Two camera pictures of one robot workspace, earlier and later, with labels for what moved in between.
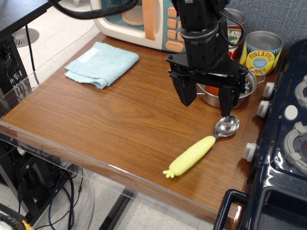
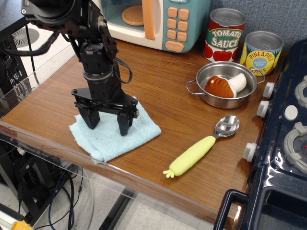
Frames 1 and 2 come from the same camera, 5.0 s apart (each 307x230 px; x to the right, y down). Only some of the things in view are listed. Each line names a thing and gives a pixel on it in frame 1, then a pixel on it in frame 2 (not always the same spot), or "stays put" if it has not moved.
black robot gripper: (207, 60) to (104, 91)
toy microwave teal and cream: (155, 23) stays put
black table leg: (119, 209) stays put
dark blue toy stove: (276, 195) stays put
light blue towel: (101, 64) to (105, 139)
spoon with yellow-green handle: (226, 126) stays put
